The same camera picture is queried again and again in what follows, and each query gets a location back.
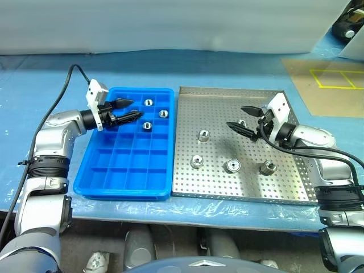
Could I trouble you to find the white board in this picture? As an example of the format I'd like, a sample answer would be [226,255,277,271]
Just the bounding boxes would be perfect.
[337,24,364,62]

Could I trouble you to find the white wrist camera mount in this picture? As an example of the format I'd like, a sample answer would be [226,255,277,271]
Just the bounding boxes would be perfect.
[85,80,109,131]
[266,92,292,144]

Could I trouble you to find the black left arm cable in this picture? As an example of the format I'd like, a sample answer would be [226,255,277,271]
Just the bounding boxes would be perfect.
[0,64,91,245]

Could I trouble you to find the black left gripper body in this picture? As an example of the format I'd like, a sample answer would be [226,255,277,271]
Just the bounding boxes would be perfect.
[98,101,119,127]

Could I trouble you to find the black machine with white knob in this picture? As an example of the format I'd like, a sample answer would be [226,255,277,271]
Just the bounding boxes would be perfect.
[332,0,364,44]

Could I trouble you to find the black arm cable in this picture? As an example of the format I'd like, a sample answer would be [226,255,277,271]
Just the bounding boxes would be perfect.
[257,119,364,194]
[0,64,91,245]

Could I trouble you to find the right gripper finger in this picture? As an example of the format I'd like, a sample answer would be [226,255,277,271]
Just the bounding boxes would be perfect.
[240,105,264,118]
[225,121,257,140]

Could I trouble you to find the perforated metal tray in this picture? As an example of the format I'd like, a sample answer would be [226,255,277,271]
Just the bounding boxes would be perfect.
[171,85,319,206]

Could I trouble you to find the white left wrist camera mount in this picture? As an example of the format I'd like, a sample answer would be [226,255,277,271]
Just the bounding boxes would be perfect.
[85,80,109,131]

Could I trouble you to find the grey rounded cylinder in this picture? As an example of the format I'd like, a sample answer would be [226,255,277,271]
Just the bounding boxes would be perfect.
[206,229,241,259]
[123,229,157,270]

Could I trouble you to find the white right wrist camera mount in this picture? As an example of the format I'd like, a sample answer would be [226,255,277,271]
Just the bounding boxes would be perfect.
[266,92,292,144]

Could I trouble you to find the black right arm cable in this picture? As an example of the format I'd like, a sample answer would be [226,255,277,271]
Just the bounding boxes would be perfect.
[257,119,364,194]

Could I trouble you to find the dark blue robot torso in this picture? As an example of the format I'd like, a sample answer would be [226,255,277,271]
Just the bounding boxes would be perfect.
[122,255,274,273]

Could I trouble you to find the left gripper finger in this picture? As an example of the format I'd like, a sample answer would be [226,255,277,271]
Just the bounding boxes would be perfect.
[111,97,135,110]
[113,111,143,125]

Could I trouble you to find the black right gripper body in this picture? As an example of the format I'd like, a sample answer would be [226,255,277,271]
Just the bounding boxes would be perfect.
[252,109,275,143]

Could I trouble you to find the brown cardboard sheet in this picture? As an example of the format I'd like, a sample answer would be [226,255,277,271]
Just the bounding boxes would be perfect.
[281,58,364,117]

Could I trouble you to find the yellow tape marking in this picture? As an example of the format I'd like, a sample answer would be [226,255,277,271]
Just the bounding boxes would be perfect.
[309,69,364,90]

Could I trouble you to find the blue compartment tray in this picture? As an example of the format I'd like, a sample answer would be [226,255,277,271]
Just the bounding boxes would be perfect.
[73,87,175,202]

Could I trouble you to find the crumpled white plastic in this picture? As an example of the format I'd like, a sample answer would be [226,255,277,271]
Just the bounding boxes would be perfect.
[259,259,280,270]
[86,251,111,273]

